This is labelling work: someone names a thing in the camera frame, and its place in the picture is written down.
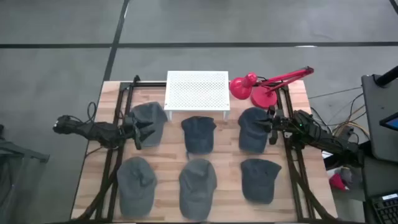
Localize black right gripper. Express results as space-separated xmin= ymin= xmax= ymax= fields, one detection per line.
xmin=257 ymin=105 xmax=290 ymax=146

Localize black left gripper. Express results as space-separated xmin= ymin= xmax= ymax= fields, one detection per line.
xmin=123 ymin=115 xmax=156 ymax=151

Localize grey baseball cap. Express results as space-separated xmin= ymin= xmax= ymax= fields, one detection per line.
xmin=178 ymin=158 xmax=218 ymax=220
xmin=116 ymin=156 xmax=158 ymax=218
xmin=129 ymin=101 xmax=169 ymax=148

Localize red desk lamp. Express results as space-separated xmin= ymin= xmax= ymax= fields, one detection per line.
xmin=229 ymin=65 xmax=315 ymax=110

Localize white perforated metal shelf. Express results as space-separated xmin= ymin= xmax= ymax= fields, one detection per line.
xmin=164 ymin=70 xmax=231 ymax=121

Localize black desk base bar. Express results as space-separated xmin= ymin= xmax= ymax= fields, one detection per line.
xmin=323 ymin=149 xmax=364 ymax=170

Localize black power box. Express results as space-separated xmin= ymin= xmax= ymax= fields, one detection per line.
xmin=340 ymin=125 xmax=355 ymax=138

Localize red cloth item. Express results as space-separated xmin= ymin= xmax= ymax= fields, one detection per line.
xmin=328 ymin=172 xmax=348 ymax=191

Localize grey cloth item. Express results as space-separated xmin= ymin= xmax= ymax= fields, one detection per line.
xmin=340 ymin=166 xmax=354 ymax=185

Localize grey side desk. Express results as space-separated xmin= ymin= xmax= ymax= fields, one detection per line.
xmin=361 ymin=73 xmax=398 ymax=163

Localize grey metal cart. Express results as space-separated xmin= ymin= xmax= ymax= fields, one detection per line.
xmin=0 ymin=124 xmax=50 ymax=224

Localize grey keyboard shelf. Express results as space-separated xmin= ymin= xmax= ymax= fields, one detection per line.
xmin=362 ymin=155 xmax=398 ymax=198

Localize tablet with blue screen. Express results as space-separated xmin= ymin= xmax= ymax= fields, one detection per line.
xmin=379 ymin=111 xmax=398 ymax=131

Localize black pole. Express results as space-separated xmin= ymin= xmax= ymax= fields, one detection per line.
xmin=374 ymin=65 xmax=398 ymax=88

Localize black keyboard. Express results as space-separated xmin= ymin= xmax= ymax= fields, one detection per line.
xmin=371 ymin=192 xmax=398 ymax=224

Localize black aluminium extrusion frame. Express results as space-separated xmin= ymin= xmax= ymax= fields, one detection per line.
xmin=275 ymin=83 xmax=340 ymax=223
xmin=72 ymin=75 xmax=167 ymax=222

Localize yellow and black floor cables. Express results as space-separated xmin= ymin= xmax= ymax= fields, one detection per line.
xmin=309 ymin=86 xmax=371 ymax=141

